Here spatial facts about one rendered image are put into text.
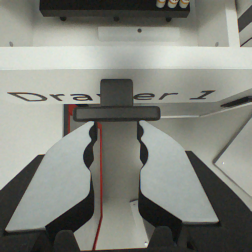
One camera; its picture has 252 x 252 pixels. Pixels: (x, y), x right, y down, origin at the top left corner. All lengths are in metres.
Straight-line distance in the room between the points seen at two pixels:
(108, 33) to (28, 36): 0.10
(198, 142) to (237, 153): 0.27
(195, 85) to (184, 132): 0.96
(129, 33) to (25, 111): 0.22
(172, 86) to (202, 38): 0.11
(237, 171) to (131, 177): 0.71
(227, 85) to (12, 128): 0.33
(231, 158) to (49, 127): 1.14
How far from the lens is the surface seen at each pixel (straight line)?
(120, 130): 1.04
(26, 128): 0.32
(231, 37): 0.21
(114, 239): 1.22
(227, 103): 0.75
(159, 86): 0.16
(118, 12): 0.22
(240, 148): 1.29
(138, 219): 1.15
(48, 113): 0.31
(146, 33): 0.23
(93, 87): 0.16
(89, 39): 0.24
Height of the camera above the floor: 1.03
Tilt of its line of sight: 85 degrees down
